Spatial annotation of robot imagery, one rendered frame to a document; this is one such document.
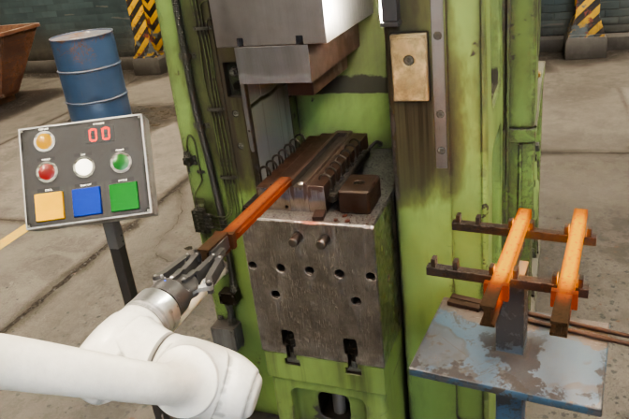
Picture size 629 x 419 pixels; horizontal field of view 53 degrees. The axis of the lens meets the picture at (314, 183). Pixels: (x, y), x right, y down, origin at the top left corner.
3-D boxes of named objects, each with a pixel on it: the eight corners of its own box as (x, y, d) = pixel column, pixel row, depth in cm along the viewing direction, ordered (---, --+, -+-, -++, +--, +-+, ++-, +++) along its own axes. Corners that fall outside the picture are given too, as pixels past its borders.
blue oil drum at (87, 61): (111, 136, 580) (88, 38, 545) (60, 136, 598) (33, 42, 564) (146, 115, 630) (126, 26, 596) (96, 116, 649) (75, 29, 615)
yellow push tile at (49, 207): (64, 218, 168) (61, 190, 170) (36, 221, 168) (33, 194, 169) (66, 218, 170) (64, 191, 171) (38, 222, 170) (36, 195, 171)
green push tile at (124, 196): (139, 208, 169) (136, 181, 170) (111, 211, 169) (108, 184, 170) (141, 208, 171) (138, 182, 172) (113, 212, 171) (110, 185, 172)
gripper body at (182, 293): (145, 321, 115) (172, 293, 123) (185, 326, 112) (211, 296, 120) (136, 286, 112) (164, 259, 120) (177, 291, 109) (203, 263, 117)
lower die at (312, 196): (326, 212, 169) (323, 183, 165) (258, 208, 176) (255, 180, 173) (369, 155, 204) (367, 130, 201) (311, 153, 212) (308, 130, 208)
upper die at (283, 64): (312, 82, 155) (307, 44, 151) (239, 84, 162) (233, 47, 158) (359, 46, 191) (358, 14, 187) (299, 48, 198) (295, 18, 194)
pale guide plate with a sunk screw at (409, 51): (428, 101, 159) (425, 34, 153) (393, 101, 162) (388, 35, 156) (430, 99, 161) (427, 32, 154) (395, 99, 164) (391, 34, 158)
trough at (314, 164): (306, 187, 168) (305, 182, 167) (288, 186, 170) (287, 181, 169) (352, 135, 203) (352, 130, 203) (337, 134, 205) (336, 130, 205)
